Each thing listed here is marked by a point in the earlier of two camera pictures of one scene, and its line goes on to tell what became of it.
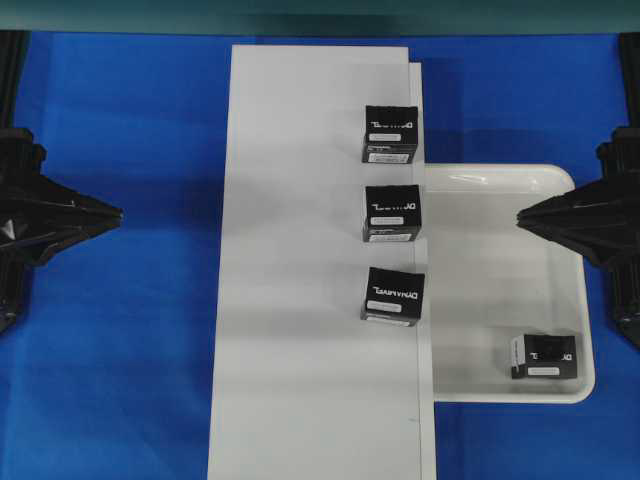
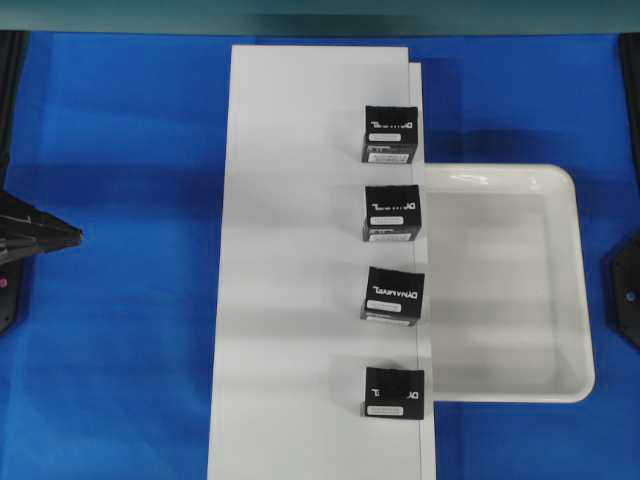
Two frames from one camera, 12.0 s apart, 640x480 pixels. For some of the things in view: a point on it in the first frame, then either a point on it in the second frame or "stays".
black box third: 393,296 stays
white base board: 303,387 stays
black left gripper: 39,215 -> 26,230
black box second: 392,213 stays
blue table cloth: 109,372 stays
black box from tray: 543,356 -> 394,393
